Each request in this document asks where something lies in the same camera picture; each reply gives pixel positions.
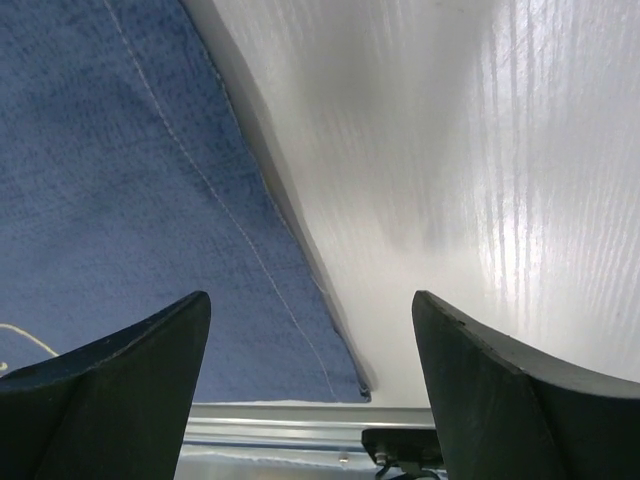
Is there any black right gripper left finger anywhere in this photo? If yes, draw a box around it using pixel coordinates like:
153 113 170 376
1 291 211 479

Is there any aluminium frame rail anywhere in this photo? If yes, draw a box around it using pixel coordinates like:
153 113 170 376
184 402 435 449

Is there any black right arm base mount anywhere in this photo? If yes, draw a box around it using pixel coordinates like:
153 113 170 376
361 428 445 479

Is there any blue denim placemat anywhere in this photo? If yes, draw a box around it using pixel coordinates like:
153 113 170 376
1 1 370 403

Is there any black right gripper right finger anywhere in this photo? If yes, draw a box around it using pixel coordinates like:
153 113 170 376
412 291 639 479

